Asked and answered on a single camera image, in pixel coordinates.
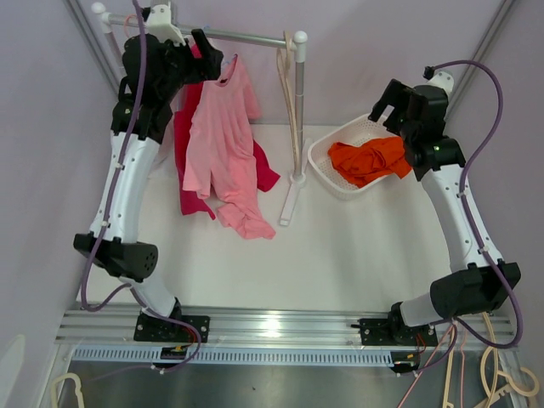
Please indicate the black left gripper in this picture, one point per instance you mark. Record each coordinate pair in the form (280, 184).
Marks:
(210, 65)

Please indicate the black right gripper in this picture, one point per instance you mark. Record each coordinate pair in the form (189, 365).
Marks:
(396, 96)

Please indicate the beige plastic hanger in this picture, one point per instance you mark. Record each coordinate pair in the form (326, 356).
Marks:
(283, 65)

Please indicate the orange t shirt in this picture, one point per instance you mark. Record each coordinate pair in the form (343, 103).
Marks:
(376, 158)

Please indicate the pink t shirt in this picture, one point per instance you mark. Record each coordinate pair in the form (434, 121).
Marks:
(220, 154)

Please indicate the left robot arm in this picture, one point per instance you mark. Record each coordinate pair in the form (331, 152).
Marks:
(155, 72)

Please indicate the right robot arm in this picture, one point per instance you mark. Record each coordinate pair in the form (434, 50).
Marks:
(480, 280)

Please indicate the magenta t shirt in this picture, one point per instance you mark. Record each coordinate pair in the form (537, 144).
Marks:
(190, 203)

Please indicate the white perforated plastic basket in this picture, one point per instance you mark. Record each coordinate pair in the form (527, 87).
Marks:
(355, 133)

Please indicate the silver rack upright pole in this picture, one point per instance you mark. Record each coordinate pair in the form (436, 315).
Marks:
(299, 40)

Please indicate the white rack base foot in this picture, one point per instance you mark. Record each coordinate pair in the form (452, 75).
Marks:
(296, 183)

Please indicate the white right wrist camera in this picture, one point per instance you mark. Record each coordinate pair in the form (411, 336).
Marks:
(439, 79)

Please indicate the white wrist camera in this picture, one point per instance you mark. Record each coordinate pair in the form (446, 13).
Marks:
(159, 23)
(439, 79)

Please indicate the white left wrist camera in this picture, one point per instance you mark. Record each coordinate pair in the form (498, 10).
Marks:
(159, 23)

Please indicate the pink wire hanger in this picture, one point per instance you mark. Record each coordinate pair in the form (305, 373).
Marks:
(130, 26)

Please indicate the silver clothes rack rail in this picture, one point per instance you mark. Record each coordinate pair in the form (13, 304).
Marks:
(231, 36)

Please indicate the aluminium mounting rail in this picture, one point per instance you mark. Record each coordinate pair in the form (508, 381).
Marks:
(116, 323)

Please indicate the white slotted cable duct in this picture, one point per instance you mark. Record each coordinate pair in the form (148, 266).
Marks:
(351, 357)

